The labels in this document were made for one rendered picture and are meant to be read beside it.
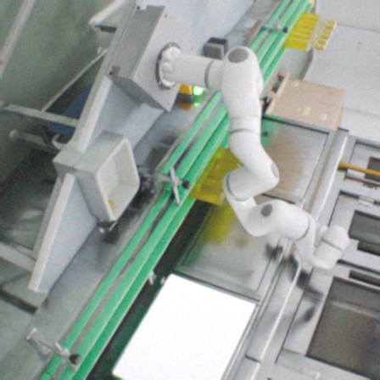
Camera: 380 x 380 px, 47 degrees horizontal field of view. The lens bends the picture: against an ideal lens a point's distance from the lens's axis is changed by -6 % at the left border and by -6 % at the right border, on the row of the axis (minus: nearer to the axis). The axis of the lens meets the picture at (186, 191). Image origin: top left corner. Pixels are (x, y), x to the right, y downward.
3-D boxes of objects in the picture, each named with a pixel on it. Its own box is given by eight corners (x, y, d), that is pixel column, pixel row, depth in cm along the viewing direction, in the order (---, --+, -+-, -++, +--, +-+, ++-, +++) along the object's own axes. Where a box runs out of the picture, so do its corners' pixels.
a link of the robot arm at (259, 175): (215, 140, 126) (212, 187, 120) (251, 120, 116) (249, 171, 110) (251, 158, 133) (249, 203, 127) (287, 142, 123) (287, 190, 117)
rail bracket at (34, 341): (25, 348, 125) (86, 382, 117) (0, 322, 113) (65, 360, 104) (33, 334, 128) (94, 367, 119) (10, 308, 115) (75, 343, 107)
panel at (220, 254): (108, 377, 136) (205, 424, 124) (105, 375, 134) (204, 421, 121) (224, 181, 187) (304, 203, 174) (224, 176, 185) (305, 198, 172)
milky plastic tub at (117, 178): (92, 216, 147) (114, 224, 144) (72, 167, 130) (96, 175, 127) (120, 179, 157) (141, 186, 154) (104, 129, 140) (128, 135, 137)
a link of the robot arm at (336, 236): (334, 259, 131) (349, 231, 130) (304, 243, 136) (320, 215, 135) (342, 261, 144) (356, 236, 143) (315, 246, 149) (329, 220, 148)
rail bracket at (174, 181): (158, 200, 158) (190, 211, 153) (149, 165, 146) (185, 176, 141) (162, 194, 160) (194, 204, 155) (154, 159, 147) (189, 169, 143)
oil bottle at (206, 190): (173, 192, 169) (227, 209, 161) (170, 181, 165) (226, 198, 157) (180, 181, 172) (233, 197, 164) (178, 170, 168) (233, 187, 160)
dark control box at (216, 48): (203, 61, 193) (221, 64, 190) (202, 45, 187) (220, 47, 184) (211, 52, 198) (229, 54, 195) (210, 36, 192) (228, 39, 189)
